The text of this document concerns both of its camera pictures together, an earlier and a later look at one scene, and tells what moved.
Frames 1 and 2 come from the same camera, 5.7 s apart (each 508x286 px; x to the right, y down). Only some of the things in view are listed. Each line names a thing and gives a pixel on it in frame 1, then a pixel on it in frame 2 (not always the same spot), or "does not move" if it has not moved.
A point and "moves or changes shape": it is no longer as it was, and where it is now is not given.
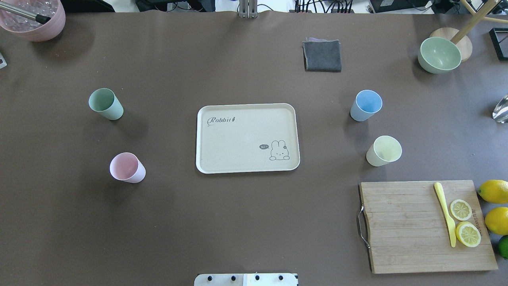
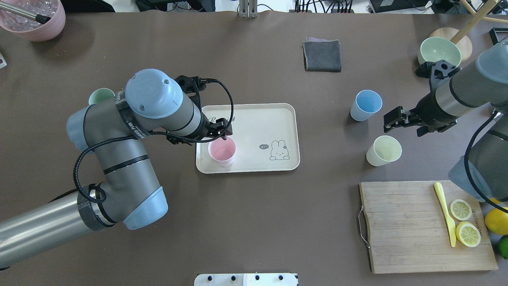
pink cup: x=126 y=167 moves or changes shape
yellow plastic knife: x=451 y=224 does not move
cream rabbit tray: x=247 y=138 does not move
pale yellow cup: x=385 y=149 does not move
